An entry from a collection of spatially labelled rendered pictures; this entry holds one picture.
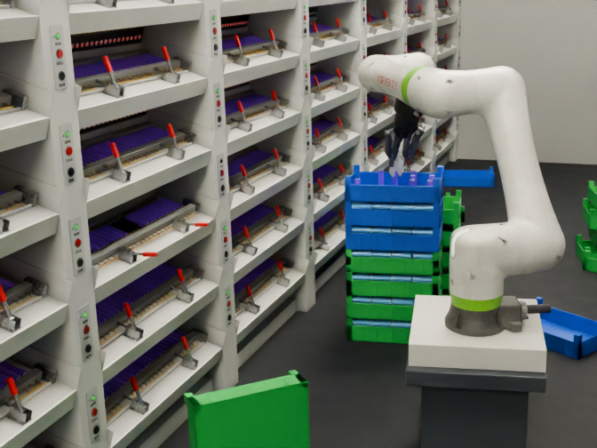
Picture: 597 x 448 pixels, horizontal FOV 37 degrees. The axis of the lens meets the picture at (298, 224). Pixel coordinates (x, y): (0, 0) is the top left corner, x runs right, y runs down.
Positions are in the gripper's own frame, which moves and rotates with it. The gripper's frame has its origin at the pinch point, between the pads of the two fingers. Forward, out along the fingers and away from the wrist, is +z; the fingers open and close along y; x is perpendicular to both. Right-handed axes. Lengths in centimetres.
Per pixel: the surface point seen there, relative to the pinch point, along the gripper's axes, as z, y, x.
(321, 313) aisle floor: 64, -18, 1
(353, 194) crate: 6.6, -15.6, -4.0
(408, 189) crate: 1.3, -0.4, -11.2
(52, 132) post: -61, -109, -59
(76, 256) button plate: -36, -106, -67
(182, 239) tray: -12, -78, -38
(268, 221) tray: 27.4, -37.5, 11.4
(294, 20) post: -28, -23, 47
